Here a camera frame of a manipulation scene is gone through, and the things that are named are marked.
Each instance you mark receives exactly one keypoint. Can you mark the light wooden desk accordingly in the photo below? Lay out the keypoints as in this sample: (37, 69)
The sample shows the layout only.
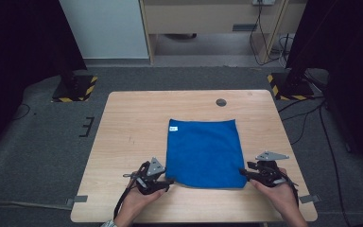
(198, 19)

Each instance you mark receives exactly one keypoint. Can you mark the person's left hand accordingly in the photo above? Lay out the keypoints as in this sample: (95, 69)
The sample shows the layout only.
(135, 203)

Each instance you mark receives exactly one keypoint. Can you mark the person's right hand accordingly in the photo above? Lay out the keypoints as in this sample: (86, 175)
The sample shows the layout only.
(283, 198)

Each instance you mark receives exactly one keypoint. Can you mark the blue cloth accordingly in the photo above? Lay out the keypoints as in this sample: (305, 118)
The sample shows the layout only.
(204, 154)

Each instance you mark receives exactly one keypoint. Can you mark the white cabinet panel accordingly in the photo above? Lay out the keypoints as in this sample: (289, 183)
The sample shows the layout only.
(104, 28)

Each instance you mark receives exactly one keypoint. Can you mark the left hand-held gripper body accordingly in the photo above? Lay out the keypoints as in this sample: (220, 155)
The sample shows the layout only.
(146, 183)

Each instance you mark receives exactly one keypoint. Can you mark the black stand with striped base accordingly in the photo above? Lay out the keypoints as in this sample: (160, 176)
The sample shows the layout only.
(75, 90)
(291, 86)

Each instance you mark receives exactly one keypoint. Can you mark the white power strip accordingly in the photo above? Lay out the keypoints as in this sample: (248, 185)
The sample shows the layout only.
(264, 2)

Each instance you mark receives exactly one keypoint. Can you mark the black curtain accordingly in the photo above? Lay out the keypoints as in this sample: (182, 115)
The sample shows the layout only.
(15, 56)
(349, 63)

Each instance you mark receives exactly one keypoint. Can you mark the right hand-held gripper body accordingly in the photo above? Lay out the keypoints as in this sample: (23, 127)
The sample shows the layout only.
(271, 175)

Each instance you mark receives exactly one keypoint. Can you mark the grey round table grommet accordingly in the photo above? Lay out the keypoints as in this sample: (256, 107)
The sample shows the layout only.
(221, 102)

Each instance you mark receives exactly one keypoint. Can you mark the grey tape strip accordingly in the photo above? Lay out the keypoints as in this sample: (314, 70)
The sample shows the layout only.
(78, 199)
(309, 198)

